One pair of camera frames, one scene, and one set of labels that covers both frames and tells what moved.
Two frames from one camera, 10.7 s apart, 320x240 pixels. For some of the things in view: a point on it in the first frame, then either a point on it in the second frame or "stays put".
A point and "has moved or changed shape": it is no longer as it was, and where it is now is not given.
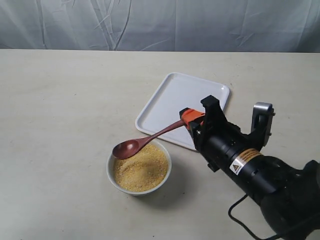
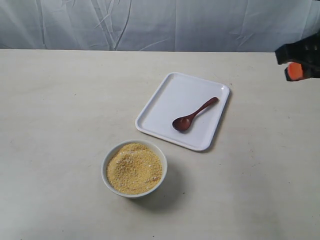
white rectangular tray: (177, 92) stays put
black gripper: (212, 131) -> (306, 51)
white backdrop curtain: (222, 25) stays put
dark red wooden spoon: (127, 149) has moved or changed shape
